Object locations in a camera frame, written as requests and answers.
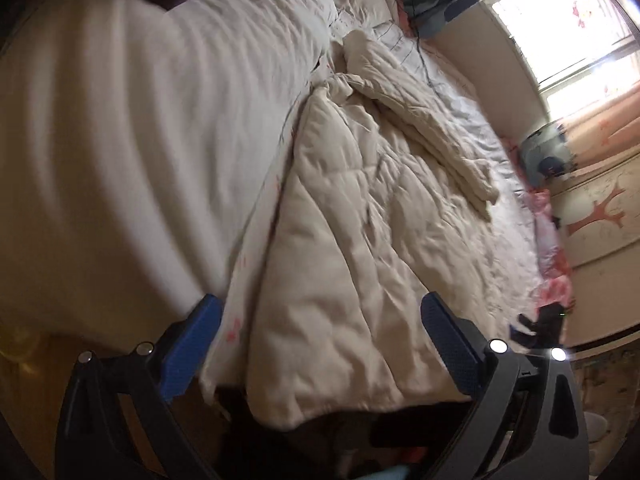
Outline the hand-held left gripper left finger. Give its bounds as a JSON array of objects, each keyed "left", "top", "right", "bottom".
[{"left": 54, "top": 293, "right": 224, "bottom": 480}]

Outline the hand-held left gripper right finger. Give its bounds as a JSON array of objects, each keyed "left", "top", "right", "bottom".
[{"left": 420, "top": 290, "right": 591, "bottom": 480}]

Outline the beige quilted comforter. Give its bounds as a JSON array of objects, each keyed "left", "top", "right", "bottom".
[{"left": 247, "top": 27, "right": 545, "bottom": 433}]

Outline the small black object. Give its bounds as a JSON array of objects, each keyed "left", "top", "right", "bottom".
[{"left": 517, "top": 302, "right": 568, "bottom": 348}]

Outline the pink floral bed skirt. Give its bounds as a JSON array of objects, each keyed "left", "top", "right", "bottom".
[{"left": 500, "top": 135, "right": 576, "bottom": 311}]

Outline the pink and blue patterned curtain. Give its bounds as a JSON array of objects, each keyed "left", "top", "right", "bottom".
[{"left": 515, "top": 105, "right": 640, "bottom": 268}]

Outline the large white pillow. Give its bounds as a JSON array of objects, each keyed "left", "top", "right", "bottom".
[{"left": 0, "top": 0, "right": 336, "bottom": 336}]

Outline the floral bed sheet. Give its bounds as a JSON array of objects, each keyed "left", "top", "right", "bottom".
[{"left": 197, "top": 5, "right": 576, "bottom": 401}]

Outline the window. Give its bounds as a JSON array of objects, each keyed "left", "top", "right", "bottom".
[{"left": 492, "top": 0, "right": 640, "bottom": 126}]

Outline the black cable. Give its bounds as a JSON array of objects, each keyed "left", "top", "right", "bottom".
[{"left": 397, "top": 0, "right": 451, "bottom": 93}]

